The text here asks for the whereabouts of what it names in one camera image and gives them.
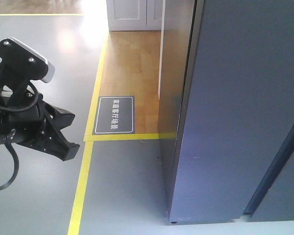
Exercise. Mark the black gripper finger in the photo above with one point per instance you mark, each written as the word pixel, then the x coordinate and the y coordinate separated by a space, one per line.
pixel 62 118
pixel 52 141

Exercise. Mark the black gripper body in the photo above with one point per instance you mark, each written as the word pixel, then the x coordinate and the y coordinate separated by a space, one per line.
pixel 27 125

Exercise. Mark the open white fridge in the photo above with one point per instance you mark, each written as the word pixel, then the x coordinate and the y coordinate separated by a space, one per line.
pixel 226 102

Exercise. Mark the dark grey fridge neighbour cabinet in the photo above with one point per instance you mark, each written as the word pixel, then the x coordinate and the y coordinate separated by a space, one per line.
pixel 273 199

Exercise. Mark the grey floor sign plate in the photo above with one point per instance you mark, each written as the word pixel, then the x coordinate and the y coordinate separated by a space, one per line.
pixel 115 115

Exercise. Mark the white panelled cabinet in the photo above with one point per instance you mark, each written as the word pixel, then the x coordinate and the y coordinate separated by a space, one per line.
pixel 134 15

